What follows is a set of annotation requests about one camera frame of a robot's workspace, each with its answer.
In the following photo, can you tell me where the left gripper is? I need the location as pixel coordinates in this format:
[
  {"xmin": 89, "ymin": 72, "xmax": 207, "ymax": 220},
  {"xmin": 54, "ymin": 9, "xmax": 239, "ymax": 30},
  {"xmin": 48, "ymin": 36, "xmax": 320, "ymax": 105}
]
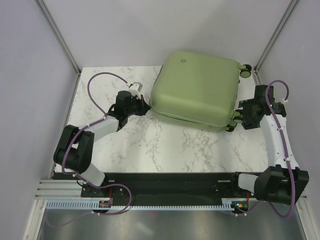
[{"xmin": 125, "ymin": 94, "xmax": 150, "ymax": 117}]

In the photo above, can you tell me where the green suitcase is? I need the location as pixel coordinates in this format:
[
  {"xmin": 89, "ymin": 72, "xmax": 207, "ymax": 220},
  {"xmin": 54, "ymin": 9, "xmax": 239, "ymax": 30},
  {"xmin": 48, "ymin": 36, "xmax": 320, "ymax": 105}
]
[{"xmin": 149, "ymin": 50, "xmax": 248, "ymax": 131}]

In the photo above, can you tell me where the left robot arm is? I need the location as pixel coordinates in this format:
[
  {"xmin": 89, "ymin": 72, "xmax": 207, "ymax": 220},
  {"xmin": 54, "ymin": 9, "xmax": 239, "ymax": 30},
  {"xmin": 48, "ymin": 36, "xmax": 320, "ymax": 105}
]
[{"xmin": 53, "ymin": 90, "xmax": 151, "ymax": 198}]

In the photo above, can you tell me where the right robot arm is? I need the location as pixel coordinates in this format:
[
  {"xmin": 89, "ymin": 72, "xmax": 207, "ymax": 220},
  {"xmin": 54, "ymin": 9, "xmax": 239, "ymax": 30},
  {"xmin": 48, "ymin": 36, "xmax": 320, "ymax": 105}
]
[{"xmin": 229, "ymin": 85, "xmax": 309, "ymax": 205}]

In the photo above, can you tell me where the green suitcase wheel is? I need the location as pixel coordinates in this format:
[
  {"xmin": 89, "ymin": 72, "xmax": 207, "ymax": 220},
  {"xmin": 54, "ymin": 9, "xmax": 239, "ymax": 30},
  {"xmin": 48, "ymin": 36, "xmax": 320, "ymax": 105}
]
[
  {"xmin": 239, "ymin": 64, "xmax": 252, "ymax": 79},
  {"xmin": 223, "ymin": 109, "xmax": 244, "ymax": 133}
]

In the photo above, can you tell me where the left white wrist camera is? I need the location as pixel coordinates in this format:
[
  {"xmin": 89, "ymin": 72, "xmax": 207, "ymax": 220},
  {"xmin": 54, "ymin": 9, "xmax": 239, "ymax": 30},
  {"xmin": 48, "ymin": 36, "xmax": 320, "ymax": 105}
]
[{"xmin": 127, "ymin": 82, "xmax": 143, "ymax": 99}]

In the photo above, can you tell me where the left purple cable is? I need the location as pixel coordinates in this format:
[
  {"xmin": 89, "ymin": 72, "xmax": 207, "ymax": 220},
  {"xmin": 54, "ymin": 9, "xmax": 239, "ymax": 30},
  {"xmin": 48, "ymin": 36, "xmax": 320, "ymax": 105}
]
[{"xmin": 61, "ymin": 71, "xmax": 133, "ymax": 218}]

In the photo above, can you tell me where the purple cable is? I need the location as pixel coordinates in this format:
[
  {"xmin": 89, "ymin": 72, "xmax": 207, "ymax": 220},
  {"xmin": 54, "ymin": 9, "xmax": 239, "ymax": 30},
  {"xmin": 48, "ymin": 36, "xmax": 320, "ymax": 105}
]
[
  {"xmin": 61, "ymin": 71, "xmax": 133, "ymax": 218},
  {"xmin": 229, "ymin": 79, "xmax": 298, "ymax": 219}
]

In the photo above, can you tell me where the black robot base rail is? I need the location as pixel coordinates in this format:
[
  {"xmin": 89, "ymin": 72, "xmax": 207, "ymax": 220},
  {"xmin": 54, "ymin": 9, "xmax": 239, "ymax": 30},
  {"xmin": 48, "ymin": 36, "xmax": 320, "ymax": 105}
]
[{"xmin": 79, "ymin": 171, "xmax": 261, "ymax": 208}]

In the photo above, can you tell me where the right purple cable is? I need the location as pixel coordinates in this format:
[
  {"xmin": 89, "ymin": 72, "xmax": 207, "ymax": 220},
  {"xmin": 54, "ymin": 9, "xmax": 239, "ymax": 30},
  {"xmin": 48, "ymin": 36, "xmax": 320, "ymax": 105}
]
[{"xmin": 229, "ymin": 79, "xmax": 298, "ymax": 219}]

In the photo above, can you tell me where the right aluminium frame post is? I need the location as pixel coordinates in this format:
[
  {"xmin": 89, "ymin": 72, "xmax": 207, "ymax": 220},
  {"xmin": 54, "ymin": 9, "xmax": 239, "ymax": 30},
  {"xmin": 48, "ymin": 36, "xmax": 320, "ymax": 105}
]
[{"xmin": 254, "ymin": 0, "xmax": 300, "ymax": 74}]

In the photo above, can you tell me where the aluminium frame post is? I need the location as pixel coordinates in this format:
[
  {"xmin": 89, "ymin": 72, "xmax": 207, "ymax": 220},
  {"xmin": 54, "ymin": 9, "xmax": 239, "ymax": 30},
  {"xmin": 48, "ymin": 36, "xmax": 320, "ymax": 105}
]
[
  {"xmin": 254, "ymin": 0, "xmax": 300, "ymax": 74},
  {"xmin": 34, "ymin": 0, "xmax": 82, "ymax": 75}
]

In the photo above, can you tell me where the left aluminium frame post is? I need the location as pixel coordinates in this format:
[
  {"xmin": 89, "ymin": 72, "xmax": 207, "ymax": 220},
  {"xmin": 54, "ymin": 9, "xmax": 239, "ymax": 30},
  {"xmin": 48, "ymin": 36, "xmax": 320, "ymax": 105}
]
[{"xmin": 34, "ymin": 0, "xmax": 82, "ymax": 75}]

